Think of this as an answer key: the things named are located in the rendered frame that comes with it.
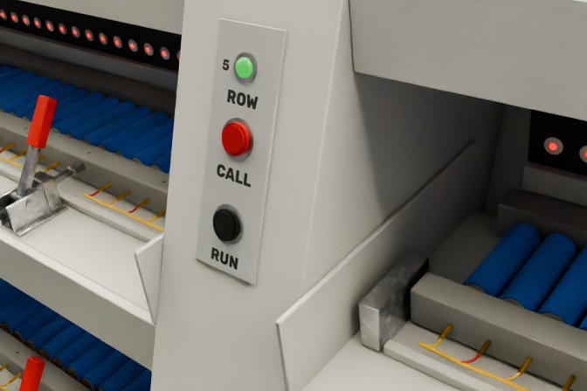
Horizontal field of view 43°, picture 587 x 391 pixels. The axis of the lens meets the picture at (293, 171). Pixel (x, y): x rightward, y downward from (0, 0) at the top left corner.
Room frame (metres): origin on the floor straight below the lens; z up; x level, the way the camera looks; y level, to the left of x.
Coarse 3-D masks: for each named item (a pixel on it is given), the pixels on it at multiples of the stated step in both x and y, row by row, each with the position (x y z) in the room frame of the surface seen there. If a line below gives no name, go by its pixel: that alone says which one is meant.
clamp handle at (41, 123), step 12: (36, 108) 0.49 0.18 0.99; (48, 108) 0.49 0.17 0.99; (36, 120) 0.49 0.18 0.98; (48, 120) 0.49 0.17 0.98; (36, 132) 0.48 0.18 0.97; (48, 132) 0.49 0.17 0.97; (36, 144) 0.48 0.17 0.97; (36, 156) 0.48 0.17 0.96; (24, 168) 0.48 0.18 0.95; (24, 180) 0.48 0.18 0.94; (24, 192) 0.48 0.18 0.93
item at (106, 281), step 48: (48, 48) 0.72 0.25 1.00; (0, 192) 0.52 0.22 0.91; (0, 240) 0.46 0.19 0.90; (48, 240) 0.46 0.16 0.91; (96, 240) 0.45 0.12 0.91; (48, 288) 0.44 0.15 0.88; (96, 288) 0.41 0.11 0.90; (144, 288) 0.36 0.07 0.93; (96, 336) 0.42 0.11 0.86; (144, 336) 0.38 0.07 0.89
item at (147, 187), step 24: (0, 120) 0.59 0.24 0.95; (24, 120) 0.58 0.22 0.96; (0, 144) 0.59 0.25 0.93; (24, 144) 0.56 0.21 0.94; (48, 144) 0.54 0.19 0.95; (72, 144) 0.54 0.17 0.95; (48, 168) 0.53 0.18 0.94; (96, 168) 0.51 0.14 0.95; (120, 168) 0.50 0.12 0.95; (144, 168) 0.49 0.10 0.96; (96, 192) 0.49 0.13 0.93; (120, 192) 0.50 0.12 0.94; (144, 192) 0.48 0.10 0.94
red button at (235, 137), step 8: (224, 128) 0.34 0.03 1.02; (232, 128) 0.34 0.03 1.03; (240, 128) 0.34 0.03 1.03; (224, 136) 0.34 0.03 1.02; (232, 136) 0.34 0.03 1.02; (240, 136) 0.33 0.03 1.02; (248, 136) 0.34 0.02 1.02; (224, 144) 0.34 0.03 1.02; (232, 144) 0.34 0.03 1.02; (240, 144) 0.33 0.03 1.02; (248, 144) 0.33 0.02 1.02; (232, 152) 0.34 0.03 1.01; (240, 152) 0.34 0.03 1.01
